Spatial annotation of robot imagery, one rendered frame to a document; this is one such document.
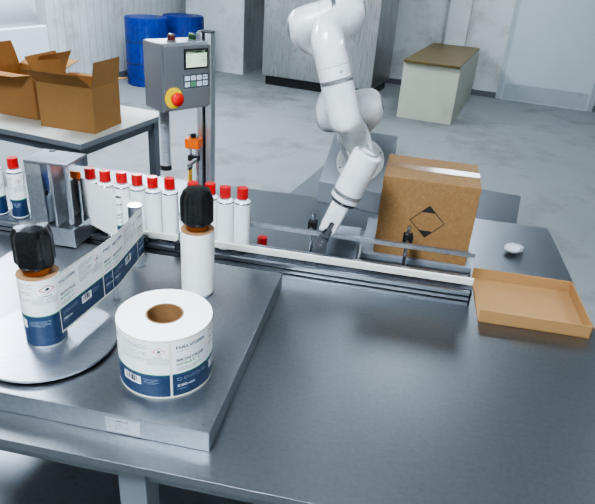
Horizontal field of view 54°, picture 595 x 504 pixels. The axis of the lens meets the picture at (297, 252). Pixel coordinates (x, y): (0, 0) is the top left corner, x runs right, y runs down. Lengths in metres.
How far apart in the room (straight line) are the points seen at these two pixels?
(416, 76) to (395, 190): 5.63
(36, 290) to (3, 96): 2.57
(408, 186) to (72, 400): 1.15
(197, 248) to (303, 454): 0.59
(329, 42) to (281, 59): 7.13
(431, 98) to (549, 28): 2.48
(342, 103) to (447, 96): 5.86
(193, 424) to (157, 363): 0.14
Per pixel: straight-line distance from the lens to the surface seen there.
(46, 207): 1.89
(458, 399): 1.44
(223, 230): 1.81
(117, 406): 1.28
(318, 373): 1.43
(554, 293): 1.99
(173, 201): 1.85
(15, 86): 3.76
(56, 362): 1.40
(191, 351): 1.23
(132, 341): 1.22
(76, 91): 3.41
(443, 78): 7.42
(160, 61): 1.75
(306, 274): 1.78
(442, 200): 1.89
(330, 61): 1.60
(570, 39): 9.37
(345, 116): 1.62
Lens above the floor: 1.72
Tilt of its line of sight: 27 degrees down
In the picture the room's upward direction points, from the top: 4 degrees clockwise
